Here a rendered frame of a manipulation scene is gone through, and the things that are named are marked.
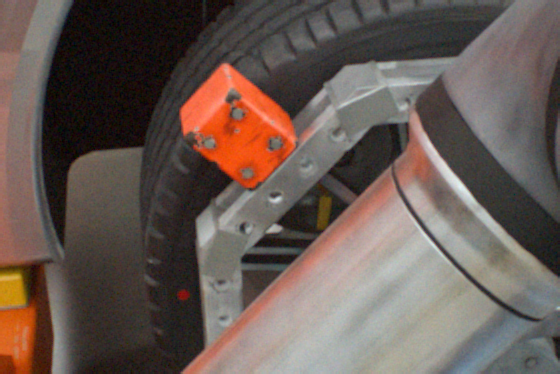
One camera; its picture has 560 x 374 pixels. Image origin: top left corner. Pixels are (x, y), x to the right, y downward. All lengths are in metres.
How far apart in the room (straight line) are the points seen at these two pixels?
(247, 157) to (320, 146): 0.07
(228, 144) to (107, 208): 2.18
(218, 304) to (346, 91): 0.26
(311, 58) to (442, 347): 0.78
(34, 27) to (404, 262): 1.07
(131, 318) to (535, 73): 2.46
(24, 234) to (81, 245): 1.56
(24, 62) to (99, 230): 1.75
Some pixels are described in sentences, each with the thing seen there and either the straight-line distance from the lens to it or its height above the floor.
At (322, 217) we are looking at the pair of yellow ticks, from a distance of 1.66.
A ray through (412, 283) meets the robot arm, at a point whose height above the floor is 1.34.
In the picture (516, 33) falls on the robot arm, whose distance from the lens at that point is 0.36.
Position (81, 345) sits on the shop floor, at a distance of 2.70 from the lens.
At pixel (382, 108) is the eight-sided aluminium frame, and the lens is 1.09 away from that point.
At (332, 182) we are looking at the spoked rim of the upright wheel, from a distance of 1.23.
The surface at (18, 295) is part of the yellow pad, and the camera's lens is 1.58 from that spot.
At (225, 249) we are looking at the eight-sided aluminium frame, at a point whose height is 0.96.
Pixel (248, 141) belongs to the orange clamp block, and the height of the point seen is 1.07.
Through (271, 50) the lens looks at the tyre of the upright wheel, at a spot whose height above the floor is 1.13.
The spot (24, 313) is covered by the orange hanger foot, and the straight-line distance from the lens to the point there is 1.58.
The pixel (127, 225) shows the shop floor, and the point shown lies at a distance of 3.15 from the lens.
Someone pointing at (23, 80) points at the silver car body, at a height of 1.01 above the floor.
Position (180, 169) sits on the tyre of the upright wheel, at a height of 1.01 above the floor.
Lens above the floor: 1.54
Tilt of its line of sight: 28 degrees down
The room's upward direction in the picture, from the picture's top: 2 degrees counter-clockwise
